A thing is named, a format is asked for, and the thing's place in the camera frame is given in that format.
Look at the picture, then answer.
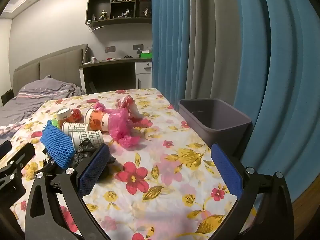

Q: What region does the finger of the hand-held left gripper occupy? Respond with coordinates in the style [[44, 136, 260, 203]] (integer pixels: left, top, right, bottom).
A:
[[0, 141, 12, 159], [0, 143, 35, 209]]

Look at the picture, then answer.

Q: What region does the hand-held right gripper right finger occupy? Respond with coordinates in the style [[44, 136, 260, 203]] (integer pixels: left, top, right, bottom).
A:
[[207, 143, 295, 240]]

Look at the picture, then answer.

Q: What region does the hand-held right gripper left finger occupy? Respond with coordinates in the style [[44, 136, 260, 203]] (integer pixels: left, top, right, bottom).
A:
[[24, 144, 110, 240]]

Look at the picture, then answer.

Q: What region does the grid print paper cup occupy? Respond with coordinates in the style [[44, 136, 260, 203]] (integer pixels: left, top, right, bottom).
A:
[[62, 122, 90, 135], [71, 130, 104, 148]]

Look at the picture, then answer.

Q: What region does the grey plastic bin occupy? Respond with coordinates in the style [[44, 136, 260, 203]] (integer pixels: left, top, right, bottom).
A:
[[178, 98, 253, 155]]

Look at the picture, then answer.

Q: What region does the red and white wrapper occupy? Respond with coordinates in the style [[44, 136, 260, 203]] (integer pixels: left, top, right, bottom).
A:
[[117, 95, 142, 119]]

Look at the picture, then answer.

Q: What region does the black plastic bag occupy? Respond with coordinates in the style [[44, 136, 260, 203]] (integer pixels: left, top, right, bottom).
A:
[[42, 138, 117, 180]]

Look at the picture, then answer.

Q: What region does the blue foam net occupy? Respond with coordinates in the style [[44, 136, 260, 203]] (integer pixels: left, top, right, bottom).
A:
[[40, 120, 76, 168]]

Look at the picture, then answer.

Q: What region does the large orange paper cup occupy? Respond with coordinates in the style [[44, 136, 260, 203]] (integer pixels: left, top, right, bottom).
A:
[[84, 108, 110, 132]]

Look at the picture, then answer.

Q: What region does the dark bedside stand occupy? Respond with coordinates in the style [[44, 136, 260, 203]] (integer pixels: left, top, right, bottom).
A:
[[1, 89, 13, 106]]

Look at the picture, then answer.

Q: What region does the grey striped duvet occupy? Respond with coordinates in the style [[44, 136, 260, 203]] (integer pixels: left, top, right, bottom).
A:
[[0, 76, 87, 140]]

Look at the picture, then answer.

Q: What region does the small orange label paper cup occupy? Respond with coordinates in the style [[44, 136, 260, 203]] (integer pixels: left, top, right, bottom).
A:
[[56, 108, 73, 128]]

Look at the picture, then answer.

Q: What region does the floral tablecloth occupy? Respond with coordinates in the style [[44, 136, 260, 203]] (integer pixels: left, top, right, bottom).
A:
[[0, 88, 258, 240]]

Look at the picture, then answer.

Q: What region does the grey padded headboard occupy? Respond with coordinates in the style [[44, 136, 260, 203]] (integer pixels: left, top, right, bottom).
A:
[[13, 44, 88, 98]]

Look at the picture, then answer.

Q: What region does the blue and grey curtain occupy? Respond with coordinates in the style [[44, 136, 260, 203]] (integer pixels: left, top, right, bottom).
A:
[[151, 0, 320, 203]]

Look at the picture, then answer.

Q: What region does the white drawer cabinet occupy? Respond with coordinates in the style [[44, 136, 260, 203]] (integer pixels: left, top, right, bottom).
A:
[[135, 60, 153, 89]]

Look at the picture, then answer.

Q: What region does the dark top desk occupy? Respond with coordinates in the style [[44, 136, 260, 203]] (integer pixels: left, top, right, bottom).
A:
[[79, 57, 152, 95]]

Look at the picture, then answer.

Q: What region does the row of figurines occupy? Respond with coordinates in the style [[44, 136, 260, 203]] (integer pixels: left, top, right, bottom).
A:
[[86, 0, 150, 23]]

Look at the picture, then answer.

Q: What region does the white cable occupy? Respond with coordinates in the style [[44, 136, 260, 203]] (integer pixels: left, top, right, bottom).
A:
[[87, 24, 106, 33]]

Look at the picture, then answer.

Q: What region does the dark wall shelf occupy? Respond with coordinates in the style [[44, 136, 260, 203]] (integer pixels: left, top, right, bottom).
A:
[[86, 0, 152, 28]]

